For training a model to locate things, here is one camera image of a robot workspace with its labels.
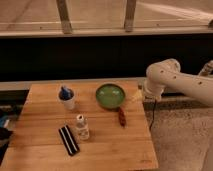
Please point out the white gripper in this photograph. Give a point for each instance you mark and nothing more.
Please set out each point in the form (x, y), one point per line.
(143, 93)

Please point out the green round bowl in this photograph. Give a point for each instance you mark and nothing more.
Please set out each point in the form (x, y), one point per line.
(110, 96)

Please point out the black striped rectangular block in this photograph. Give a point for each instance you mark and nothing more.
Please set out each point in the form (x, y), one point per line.
(69, 140)

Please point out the dark red elongated object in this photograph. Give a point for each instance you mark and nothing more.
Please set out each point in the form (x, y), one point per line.
(122, 116)

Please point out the white cup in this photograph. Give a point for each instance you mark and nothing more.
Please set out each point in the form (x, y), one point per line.
(69, 104)

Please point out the blue object in cup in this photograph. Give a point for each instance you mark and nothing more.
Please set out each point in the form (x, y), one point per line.
(65, 93)

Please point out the dark blue object at left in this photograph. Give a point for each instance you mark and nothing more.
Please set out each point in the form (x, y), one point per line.
(5, 134)

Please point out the wooden table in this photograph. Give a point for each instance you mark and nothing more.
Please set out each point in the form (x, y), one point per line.
(49, 137)

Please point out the small clear plastic bottle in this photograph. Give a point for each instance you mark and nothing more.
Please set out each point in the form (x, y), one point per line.
(82, 127)

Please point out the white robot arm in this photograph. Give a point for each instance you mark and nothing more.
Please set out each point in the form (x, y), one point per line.
(167, 73)

